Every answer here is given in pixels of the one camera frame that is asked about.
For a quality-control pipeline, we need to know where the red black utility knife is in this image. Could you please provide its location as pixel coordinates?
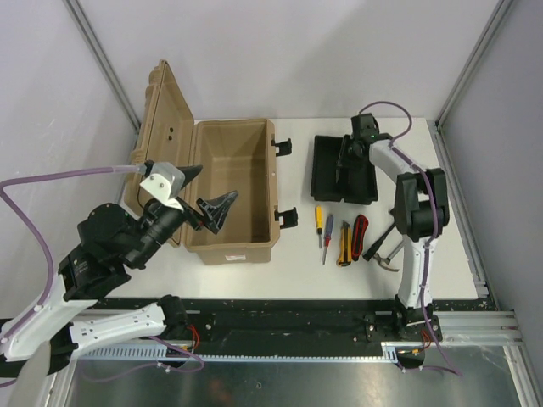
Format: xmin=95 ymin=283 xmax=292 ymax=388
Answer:
xmin=351 ymin=215 xmax=369 ymax=261

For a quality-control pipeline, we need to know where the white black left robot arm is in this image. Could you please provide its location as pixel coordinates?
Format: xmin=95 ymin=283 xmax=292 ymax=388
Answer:
xmin=1 ymin=160 xmax=238 ymax=382

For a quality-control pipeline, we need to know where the yellow utility knife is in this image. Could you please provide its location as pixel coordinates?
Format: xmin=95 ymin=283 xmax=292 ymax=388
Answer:
xmin=336 ymin=221 xmax=352 ymax=267

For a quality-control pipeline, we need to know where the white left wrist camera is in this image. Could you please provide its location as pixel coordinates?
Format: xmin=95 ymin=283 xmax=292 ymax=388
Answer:
xmin=139 ymin=161 xmax=185 ymax=211

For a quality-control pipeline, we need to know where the tan plastic tool box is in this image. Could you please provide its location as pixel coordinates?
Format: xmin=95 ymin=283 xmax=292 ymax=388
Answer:
xmin=130 ymin=59 xmax=298 ymax=265

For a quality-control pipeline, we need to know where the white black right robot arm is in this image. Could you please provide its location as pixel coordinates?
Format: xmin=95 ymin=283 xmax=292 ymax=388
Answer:
xmin=336 ymin=114 xmax=450 ymax=340

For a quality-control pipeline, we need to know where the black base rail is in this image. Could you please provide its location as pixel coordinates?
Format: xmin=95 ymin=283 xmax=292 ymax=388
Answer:
xmin=87 ymin=296 xmax=445 ymax=345

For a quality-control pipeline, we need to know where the yellow handled screwdriver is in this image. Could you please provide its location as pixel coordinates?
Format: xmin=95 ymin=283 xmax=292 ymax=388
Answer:
xmin=315 ymin=205 xmax=323 ymax=248

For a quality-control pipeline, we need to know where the black tool box tray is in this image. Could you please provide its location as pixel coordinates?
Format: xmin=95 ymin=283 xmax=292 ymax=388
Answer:
xmin=310 ymin=135 xmax=378 ymax=205

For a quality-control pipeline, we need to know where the steel claw hammer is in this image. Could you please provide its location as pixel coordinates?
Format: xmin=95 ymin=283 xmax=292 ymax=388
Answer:
xmin=372 ymin=242 xmax=405 ymax=272

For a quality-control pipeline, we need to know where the black handled hammer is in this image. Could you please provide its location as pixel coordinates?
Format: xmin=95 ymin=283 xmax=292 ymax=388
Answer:
xmin=362 ymin=223 xmax=395 ymax=261

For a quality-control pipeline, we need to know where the blue red handled screwdriver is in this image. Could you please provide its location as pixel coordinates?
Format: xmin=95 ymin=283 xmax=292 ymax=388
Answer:
xmin=322 ymin=215 xmax=334 ymax=265

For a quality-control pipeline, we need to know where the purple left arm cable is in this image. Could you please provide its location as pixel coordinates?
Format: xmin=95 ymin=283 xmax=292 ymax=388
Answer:
xmin=0 ymin=164 xmax=207 ymax=385

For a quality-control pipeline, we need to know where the aluminium frame rail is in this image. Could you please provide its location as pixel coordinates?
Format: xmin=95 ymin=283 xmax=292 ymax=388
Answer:
xmin=73 ymin=312 xmax=522 ymax=365

